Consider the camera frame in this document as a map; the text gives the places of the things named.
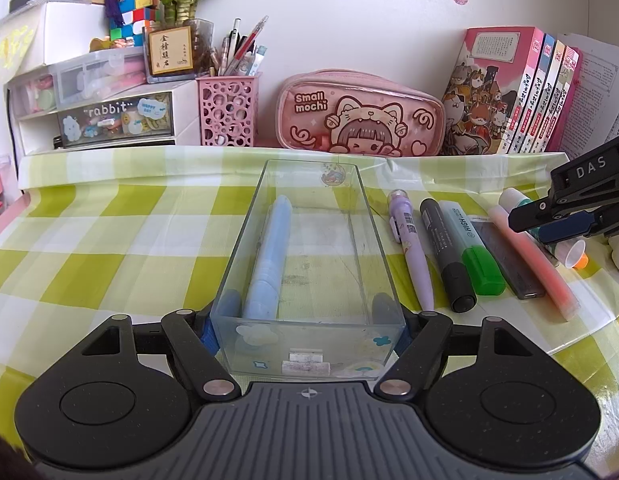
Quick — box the purple pen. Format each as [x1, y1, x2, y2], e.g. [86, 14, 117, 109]
[387, 189, 435, 312]

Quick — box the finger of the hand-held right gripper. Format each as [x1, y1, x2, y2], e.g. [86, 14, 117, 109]
[532, 211, 609, 244]
[508, 195, 597, 233]

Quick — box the pink spine book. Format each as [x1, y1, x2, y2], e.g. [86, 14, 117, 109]
[542, 46, 583, 153]

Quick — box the book with illustrated cover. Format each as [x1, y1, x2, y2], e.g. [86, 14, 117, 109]
[442, 26, 546, 156]

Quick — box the green white glue stick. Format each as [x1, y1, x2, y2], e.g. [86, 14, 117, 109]
[498, 187, 589, 269]

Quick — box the grey pencil lead case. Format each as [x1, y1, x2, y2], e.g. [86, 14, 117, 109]
[468, 214, 547, 301]

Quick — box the light blue pen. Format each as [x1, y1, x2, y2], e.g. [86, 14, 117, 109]
[242, 196, 293, 320]

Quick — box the pink highlighter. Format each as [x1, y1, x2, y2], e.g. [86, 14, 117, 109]
[489, 205, 580, 322]

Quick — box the clear plastic box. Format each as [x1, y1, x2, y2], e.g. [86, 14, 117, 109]
[210, 158, 407, 382]

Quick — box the white drawer organizer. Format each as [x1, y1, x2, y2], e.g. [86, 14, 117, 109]
[4, 45, 200, 153]

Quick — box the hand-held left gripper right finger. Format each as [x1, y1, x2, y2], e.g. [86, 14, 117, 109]
[373, 311, 537, 401]

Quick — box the bunch of pens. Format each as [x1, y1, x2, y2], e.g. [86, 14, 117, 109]
[210, 15, 270, 78]

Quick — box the glass vase with label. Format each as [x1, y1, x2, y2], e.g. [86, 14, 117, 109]
[144, 19, 215, 84]

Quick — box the cream spine book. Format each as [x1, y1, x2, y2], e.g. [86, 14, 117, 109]
[532, 40, 569, 154]

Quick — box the white storage box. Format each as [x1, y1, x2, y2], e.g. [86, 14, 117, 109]
[0, 0, 113, 81]

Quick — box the green highlighter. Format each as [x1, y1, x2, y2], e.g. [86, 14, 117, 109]
[437, 200, 507, 297]

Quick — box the blue spine book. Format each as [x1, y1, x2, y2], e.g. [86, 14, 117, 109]
[519, 34, 557, 155]

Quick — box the green checkered tablecloth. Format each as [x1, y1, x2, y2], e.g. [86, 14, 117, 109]
[0, 145, 619, 461]

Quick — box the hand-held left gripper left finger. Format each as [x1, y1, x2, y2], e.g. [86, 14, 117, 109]
[81, 310, 242, 401]

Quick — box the black marker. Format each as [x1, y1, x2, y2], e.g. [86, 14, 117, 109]
[419, 198, 477, 313]

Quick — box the pink cartoon pencil case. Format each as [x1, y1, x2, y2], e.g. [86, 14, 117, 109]
[276, 69, 446, 157]

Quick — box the pink perforated pen holder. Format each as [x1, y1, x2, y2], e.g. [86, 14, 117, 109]
[197, 72, 264, 148]

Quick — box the stack of printed papers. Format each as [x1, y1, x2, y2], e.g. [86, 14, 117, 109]
[557, 34, 619, 161]

